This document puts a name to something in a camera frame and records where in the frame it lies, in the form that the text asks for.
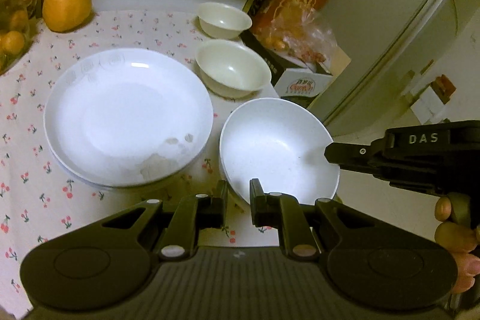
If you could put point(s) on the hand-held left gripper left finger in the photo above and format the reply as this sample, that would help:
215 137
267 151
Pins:
221 202

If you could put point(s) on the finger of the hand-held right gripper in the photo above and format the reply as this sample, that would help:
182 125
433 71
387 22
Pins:
345 153
365 172

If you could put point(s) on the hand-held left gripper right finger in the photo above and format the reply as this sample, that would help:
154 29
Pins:
257 202

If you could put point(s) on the white bowl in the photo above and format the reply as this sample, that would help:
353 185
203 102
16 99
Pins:
277 147

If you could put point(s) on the large white embossed plate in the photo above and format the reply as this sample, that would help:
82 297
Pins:
123 117

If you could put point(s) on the cream bowl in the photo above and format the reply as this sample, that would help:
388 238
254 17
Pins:
225 20
232 69

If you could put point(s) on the person's right hand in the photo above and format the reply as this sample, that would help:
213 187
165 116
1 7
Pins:
459 237

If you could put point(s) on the orange fridge magnet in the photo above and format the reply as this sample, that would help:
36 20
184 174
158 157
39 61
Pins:
444 87

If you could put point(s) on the white cardboard box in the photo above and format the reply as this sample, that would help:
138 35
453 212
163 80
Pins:
303 82

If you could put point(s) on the white refrigerator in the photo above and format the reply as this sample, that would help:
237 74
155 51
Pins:
393 61

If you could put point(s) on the plastic bag of fruit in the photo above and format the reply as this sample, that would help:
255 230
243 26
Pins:
307 39

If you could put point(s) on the cherry print tablecloth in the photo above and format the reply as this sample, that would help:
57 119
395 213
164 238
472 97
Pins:
112 27

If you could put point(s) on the large orange citrus fruit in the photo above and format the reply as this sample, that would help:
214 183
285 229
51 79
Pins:
67 5

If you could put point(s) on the glass jar of small oranges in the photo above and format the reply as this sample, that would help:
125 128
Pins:
11 39

